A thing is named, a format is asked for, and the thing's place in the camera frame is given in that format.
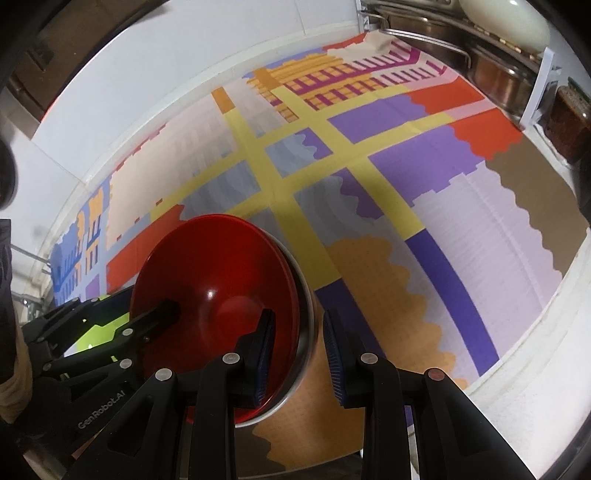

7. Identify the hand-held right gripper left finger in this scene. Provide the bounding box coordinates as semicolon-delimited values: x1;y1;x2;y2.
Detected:
62;308;277;480

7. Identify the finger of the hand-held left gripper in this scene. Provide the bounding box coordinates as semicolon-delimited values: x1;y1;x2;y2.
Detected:
41;298;182;377
21;287;136;344

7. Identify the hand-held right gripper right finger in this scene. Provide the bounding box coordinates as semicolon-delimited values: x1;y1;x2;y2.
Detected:
322;309;536;480

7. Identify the white bowl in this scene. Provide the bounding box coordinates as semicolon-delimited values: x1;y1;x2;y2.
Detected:
231;226;318;428

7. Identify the green plate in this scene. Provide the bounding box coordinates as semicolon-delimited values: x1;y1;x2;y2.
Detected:
62;293;134;361

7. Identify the red bowl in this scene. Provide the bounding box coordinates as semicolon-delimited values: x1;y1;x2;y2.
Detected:
129;213;303;423

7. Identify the person's left forearm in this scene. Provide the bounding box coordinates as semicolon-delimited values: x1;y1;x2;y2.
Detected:
0;364;35;423

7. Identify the colourful patchwork table mat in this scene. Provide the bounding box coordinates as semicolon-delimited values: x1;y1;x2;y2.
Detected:
50;32;591;474

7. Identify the steel pot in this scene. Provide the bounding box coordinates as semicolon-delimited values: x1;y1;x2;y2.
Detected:
383;9;472;56
468;48;536;109

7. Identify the white pot rack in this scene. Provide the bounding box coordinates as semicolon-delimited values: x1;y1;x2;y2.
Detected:
355;0;564;127

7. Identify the white kettle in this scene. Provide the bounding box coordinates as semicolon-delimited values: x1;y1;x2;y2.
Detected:
457;0;552;54

